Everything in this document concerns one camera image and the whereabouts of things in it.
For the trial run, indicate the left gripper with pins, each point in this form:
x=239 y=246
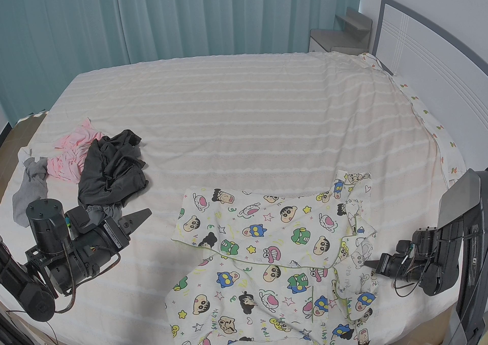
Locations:
x=95 y=255

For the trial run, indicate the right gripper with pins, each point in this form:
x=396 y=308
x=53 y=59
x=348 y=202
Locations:
x=389 y=265

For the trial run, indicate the white printed pyjama top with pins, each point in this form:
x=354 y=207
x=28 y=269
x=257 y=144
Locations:
x=267 y=244

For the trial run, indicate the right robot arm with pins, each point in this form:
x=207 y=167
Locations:
x=457 y=202

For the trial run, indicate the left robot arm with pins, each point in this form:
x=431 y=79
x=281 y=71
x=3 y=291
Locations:
x=45 y=225

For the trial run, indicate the black garment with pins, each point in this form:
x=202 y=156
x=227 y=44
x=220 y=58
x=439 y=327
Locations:
x=110 y=168

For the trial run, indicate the pink garment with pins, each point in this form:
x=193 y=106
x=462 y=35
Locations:
x=66 y=164

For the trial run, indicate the grey and white garment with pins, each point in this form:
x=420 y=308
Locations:
x=30 y=198

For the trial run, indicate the bed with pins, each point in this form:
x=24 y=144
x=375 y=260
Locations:
x=247 y=114

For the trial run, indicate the blue-green curtain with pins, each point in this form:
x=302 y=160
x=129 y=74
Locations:
x=57 y=30
x=228 y=4

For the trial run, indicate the grey bedside table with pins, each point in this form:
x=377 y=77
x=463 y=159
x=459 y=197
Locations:
x=335 y=40

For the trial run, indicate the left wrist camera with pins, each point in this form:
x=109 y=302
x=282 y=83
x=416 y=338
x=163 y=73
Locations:
x=78 y=221

